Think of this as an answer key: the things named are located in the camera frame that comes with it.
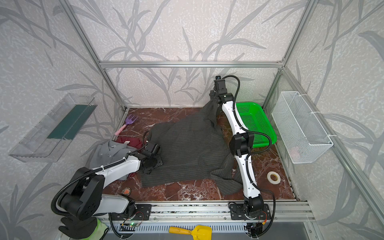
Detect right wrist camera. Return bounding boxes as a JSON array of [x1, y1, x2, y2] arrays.
[[214, 76, 227, 95]]

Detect light grey folded shirt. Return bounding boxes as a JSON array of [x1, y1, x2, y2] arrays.
[[86, 141, 140, 186]]

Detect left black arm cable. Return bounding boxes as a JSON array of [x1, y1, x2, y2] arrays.
[[50, 130, 152, 217]]

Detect black green work glove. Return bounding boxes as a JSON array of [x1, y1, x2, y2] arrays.
[[59, 216, 109, 240]]

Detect small round orange lid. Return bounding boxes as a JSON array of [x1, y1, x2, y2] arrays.
[[122, 188, 132, 196]]

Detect clear plastic wall bin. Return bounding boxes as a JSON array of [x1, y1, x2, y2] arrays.
[[9, 94, 97, 163]]

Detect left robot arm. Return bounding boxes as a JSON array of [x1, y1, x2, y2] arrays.
[[51, 141, 163, 221]]

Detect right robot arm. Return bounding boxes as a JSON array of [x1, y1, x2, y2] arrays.
[[210, 89, 264, 219]]

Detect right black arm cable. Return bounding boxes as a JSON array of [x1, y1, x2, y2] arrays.
[[221, 74, 277, 235]]

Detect purple pink toy rake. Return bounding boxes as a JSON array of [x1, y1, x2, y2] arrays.
[[115, 115, 139, 136]]

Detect dark grey striped shirt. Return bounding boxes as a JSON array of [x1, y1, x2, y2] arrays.
[[140, 100, 243, 195]]

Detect maroon folded shirt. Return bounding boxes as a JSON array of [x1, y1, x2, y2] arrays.
[[115, 136, 143, 149]]

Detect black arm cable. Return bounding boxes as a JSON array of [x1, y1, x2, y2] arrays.
[[221, 74, 277, 235], [50, 130, 152, 217]]

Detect white wire mesh basket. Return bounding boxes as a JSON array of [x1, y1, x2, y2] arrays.
[[272, 91, 334, 164]]

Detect green plastic basket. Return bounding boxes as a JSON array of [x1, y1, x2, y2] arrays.
[[236, 102, 277, 145]]

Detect yellow toy shovel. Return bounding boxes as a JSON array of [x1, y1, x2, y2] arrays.
[[169, 225, 213, 240]]

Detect white tape roll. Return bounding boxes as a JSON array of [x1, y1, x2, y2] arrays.
[[267, 171, 281, 185]]

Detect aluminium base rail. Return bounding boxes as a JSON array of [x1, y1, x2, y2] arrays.
[[89, 200, 316, 224]]

